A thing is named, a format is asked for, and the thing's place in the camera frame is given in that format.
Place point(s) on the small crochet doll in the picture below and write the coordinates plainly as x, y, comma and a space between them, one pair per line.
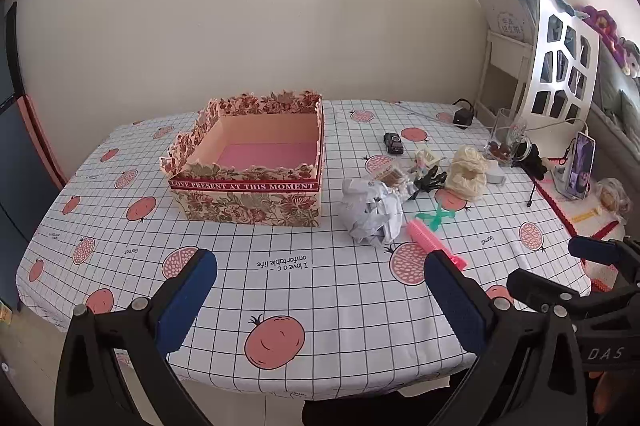
612, 196

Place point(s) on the bag of cotton swabs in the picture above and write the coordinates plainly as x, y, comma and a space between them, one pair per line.
391, 175

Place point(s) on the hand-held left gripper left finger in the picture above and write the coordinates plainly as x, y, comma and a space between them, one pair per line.
185, 301

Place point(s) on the cream crochet mat red border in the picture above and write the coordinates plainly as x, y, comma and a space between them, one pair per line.
595, 218

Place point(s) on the white charger plug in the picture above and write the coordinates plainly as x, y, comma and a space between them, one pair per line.
495, 175

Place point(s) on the black hair claw clip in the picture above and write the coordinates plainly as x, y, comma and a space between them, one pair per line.
429, 180

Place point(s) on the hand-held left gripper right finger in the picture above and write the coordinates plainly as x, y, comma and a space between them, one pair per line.
455, 301

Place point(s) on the black fuzzy object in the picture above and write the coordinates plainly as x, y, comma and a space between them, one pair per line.
532, 158

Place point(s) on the person's right hand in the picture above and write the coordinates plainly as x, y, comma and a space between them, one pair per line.
607, 393

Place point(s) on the black power adapter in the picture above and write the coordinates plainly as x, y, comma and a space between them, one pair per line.
462, 116

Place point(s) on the smartphone on stand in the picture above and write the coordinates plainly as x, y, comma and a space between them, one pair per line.
580, 163

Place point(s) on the white cut-out panel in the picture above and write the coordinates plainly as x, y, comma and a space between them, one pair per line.
545, 31

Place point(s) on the white paper ball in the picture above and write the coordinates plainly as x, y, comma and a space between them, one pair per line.
372, 211

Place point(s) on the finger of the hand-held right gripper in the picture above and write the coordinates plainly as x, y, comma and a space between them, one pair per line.
592, 250
535, 288

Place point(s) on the clear glass mug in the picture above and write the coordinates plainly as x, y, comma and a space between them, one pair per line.
505, 131

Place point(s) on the floral cardboard gift box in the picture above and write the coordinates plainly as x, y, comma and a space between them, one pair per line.
250, 206

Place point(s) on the grey quilted cushion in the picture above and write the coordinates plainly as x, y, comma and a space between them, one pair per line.
615, 96

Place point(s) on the white wooden shelf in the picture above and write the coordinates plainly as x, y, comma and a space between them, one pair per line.
505, 51

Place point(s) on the dark door panel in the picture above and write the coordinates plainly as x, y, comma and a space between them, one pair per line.
20, 186

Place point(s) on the cream lace scrunchie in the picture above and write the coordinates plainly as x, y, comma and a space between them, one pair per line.
465, 185
467, 158

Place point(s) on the desktop with checked pomegranate tablecloth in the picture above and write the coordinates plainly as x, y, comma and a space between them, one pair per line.
300, 286

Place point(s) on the pink door frame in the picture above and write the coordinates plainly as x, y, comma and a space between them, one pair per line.
42, 141

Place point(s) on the green plastic scissors-shaped tool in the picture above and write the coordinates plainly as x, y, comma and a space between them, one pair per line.
436, 218

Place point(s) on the purple crochet flower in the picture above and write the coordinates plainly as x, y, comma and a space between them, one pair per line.
600, 23

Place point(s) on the black toy car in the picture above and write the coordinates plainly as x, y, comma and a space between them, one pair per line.
393, 142

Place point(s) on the pink hair roller comb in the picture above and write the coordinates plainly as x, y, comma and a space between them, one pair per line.
430, 242

